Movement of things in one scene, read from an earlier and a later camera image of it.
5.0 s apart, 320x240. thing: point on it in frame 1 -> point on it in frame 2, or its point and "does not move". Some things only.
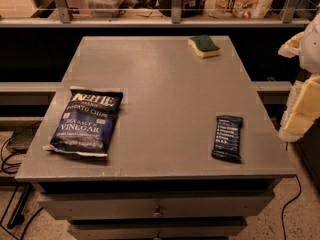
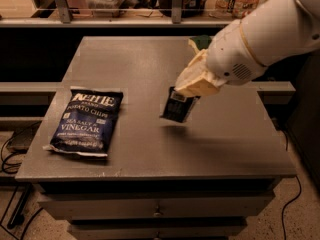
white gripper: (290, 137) -> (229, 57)
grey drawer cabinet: (159, 179) does not move
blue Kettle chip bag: (87, 122) does not move
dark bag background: (193, 0) does not move
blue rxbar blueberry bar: (227, 137) -> (178, 105)
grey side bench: (28, 92) does not move
